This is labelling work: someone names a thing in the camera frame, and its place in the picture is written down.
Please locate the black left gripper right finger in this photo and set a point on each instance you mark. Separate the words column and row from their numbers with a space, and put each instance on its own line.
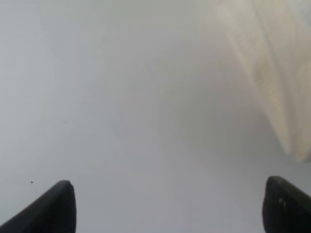
column 286, row 208

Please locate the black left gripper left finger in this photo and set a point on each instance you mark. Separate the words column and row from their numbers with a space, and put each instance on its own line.
column 53, row 212

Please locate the cream white towel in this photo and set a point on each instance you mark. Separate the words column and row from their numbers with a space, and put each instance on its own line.
column 272, row 41

